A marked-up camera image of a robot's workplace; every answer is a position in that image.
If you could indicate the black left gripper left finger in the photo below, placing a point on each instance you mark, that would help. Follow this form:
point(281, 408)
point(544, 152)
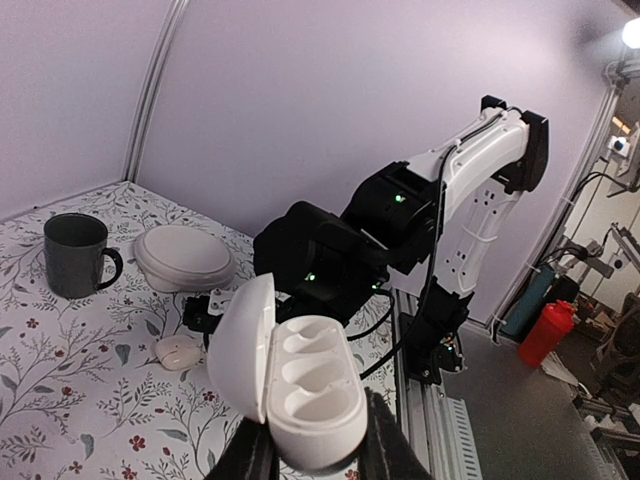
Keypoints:
point(250, 455)

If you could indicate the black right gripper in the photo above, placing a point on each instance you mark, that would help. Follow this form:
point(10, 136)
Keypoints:
point(322, 264)

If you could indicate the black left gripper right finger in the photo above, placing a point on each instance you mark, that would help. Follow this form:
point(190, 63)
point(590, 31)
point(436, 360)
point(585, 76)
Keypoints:
point(385, 453)

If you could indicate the white earbud case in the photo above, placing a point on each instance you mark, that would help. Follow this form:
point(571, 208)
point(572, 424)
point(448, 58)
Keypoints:
point(299, 378)
point(178, 352)

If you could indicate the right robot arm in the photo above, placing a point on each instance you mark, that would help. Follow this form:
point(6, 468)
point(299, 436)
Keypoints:
point(442, 208)

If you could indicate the floral patterned table mat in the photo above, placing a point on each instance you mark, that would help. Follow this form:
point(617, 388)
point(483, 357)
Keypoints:
point(83, 395)

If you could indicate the teal cylinder bottle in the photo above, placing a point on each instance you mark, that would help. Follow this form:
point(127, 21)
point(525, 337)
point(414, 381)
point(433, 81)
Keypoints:
point(529, 302)

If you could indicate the red shaker bottle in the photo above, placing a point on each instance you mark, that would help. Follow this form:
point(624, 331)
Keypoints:
point(555, 322)

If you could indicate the dark grey mug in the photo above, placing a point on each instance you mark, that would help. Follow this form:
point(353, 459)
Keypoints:
point(77, 259)

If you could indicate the ceiling light bar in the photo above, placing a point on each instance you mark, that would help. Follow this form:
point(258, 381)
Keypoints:
point(631, 34)

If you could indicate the front aluminium rail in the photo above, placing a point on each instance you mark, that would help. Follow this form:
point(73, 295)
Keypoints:
point(437, 427)

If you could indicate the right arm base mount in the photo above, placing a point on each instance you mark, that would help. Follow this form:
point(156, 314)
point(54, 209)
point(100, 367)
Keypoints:
point(429, 350)

